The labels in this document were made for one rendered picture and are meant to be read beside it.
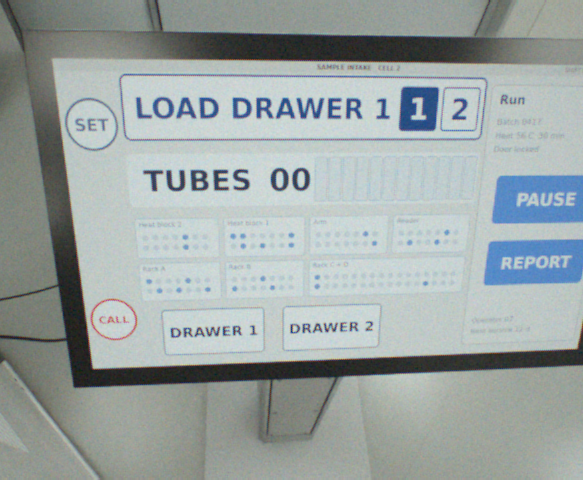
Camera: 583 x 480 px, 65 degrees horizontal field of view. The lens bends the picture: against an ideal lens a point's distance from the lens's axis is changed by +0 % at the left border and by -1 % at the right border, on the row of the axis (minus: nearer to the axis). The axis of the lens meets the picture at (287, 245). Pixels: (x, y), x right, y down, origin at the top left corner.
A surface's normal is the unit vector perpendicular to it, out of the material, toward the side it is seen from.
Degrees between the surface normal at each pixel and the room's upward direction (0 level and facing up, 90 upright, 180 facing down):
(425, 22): 90
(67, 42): 50
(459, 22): 90
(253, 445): 0
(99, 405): 0
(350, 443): 5
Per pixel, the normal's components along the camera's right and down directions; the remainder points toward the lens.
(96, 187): 0.08, 0.29
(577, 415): 0.06, -0.55
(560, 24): -0.59, 0.66
